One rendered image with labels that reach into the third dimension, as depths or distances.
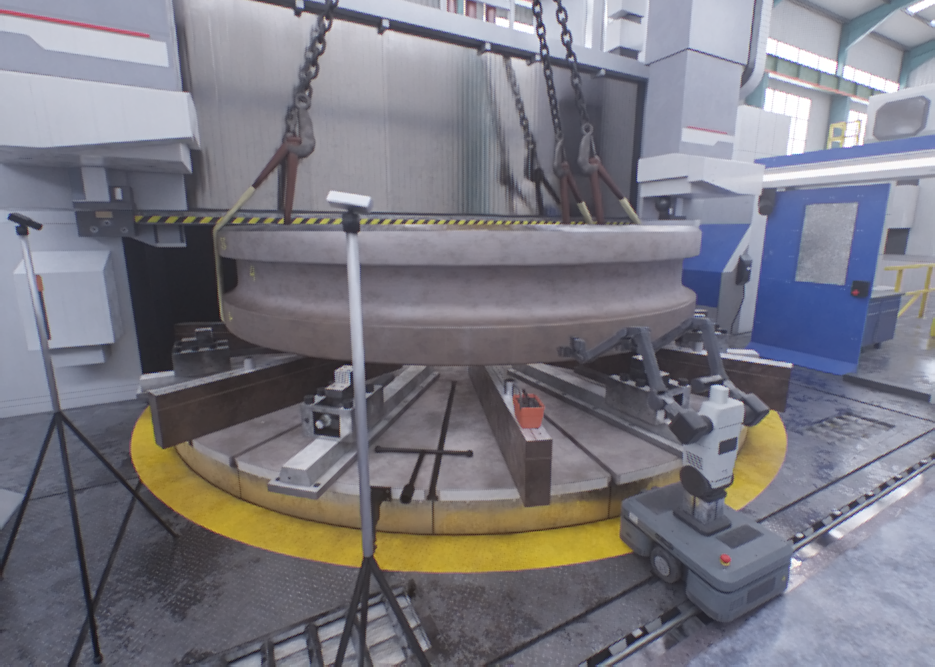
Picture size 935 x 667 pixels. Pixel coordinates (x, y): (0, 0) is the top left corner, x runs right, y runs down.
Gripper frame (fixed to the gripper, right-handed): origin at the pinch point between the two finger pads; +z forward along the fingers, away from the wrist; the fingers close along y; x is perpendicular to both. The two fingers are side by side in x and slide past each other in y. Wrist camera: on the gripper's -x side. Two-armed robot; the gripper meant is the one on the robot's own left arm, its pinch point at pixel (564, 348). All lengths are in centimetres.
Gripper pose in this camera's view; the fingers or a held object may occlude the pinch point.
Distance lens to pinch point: 291.4
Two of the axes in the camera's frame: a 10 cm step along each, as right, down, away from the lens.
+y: -9.6, 0.5, -2.7
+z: -2.7, -1.9, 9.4
